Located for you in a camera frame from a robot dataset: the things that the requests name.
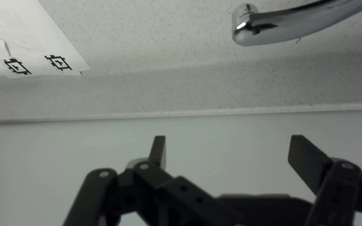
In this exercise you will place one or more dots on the chrome sink faucet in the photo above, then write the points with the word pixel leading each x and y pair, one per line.
pixel 251 26

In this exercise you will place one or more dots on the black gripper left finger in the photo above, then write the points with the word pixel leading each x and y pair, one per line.
pixel 147 190

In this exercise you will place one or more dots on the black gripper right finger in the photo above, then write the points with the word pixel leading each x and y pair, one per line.
pixel 336 183

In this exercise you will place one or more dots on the white paper with markers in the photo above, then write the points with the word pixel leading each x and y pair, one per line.
pixel 31 44

